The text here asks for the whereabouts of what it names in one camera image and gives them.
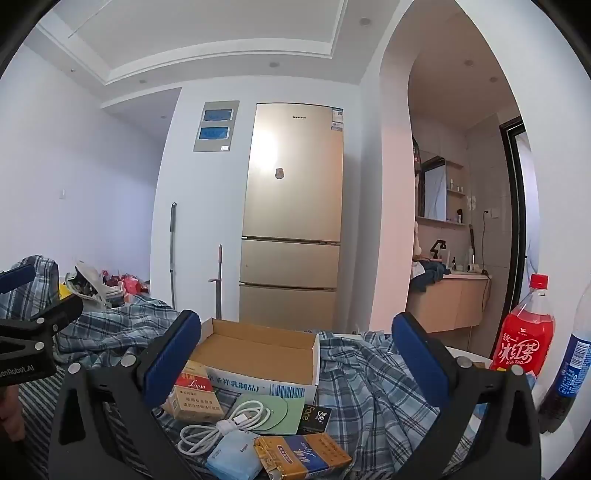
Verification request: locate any beige wall shelf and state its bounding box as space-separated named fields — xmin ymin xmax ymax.
xmin=445 ymin=159 xmax=467 ymax=224

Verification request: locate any cardboard box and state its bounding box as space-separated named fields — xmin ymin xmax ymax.
xmin=187 ymin=318 xmax=321 ymax=400

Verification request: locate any white charging cable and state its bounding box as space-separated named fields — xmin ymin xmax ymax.
xmin=178 ymin=399 xmax=278 ymax=457

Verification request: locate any gold cigarette pack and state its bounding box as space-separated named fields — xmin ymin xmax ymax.
xmin=254 ymin=432 xmax=354 ymax=480

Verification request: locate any light blue tissue pack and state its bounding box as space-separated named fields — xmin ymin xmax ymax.
xmin=206 ymin=429 xmax=264 ymax=480

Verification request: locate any dark cola bottle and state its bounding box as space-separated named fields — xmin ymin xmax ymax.
xmin=536 ymin=277 xmax=591 ymax=435

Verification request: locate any grey mop handle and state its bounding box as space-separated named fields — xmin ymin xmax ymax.
xmin=170 ymin=202 xmax=178 ymax=310

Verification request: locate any blue clothes pile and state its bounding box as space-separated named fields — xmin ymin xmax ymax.
xmin=411 ymin=261 xmax=451 ymax=294

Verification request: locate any beige vanity cabinet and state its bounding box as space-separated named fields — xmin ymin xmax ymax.
xmin=406 ymin=272 xmax=492 ymax=333

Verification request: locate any small black box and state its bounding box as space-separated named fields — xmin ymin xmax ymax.
xmin=297 ymin=404 xmax=334 ymax=435

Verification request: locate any red iced tea bottle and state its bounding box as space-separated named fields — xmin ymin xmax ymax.
xmin=489 ymin=273 xmax=556 ymax=377

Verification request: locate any red cigarette pack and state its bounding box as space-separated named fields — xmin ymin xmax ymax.
xmin=161 ymin=360 xmax=221 ymax=423

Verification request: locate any gold refrigerator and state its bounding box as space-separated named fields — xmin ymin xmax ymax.
xmin=239 ymin=102 xmax=345 ymax=330

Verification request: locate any green disc sleeve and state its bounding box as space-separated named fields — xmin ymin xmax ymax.
xmin=231 ymin=391 xmax=305 ymax=435

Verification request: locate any pile of red bags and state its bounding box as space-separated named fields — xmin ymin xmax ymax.
xmin=99 ymin=268 xmax=151 ymax=296

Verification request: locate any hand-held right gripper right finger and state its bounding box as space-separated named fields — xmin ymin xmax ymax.
xmin=392 ymin=311 xmax=541 ymax=480

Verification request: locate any bathroom mirror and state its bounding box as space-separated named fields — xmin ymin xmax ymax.
xmin=418 ymin=156 xmax=447 ymax=221

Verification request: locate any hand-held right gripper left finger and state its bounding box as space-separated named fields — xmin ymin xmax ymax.
xmin=48 ymin=309 xmax=218 ymax=480

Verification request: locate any grey white bag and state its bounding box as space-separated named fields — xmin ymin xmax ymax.
xmin=65 ymin=261 xmax=123 ymax=308

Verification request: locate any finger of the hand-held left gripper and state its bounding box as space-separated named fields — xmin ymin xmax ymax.
xmin=0 ymin=293 xmax=85 ymax=347
xmin=0 ymin=264 xmax=37 ymax=296

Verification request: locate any grey wall panel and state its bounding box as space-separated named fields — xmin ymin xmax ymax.
xmin=192 ymin=99 xmax=241 ymax=153

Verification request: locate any blue plaid cloth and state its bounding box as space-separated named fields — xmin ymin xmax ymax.
xmin=0 ymin=255 xmax=490 ymax=480

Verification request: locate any black-framed glass door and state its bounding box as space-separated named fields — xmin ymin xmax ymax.
xmin=501 ymin=115 xmax=541 ymax=278

